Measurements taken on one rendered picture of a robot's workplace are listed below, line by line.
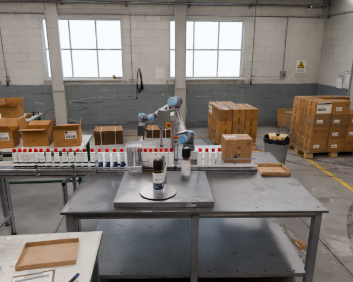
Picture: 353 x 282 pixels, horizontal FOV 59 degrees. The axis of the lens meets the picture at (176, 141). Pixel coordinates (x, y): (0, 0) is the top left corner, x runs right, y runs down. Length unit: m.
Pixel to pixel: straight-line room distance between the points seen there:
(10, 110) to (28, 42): 2.62
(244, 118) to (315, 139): 1.44
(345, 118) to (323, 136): 0.54
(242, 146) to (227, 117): 3.13
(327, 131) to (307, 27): 3.71
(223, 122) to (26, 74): 5.27
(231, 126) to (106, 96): 3.64
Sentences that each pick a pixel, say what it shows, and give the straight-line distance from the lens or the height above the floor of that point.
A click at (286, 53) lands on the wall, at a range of 9.27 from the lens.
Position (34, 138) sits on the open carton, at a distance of 4.63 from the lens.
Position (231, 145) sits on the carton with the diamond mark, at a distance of 3.42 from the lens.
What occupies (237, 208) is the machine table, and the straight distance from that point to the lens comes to 2.57.
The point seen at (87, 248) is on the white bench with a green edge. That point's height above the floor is 0.80.
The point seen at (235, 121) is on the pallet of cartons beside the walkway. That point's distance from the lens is 6.61.
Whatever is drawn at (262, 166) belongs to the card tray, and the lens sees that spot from 3.50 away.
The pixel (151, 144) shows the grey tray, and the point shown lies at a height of 0.96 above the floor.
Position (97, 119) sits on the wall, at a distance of 8.76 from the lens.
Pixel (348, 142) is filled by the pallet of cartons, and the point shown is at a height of 0.32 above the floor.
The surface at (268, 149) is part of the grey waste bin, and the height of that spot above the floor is 0.42.
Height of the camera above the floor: 2.02
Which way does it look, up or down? 16 degrees down
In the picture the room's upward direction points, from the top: straight up
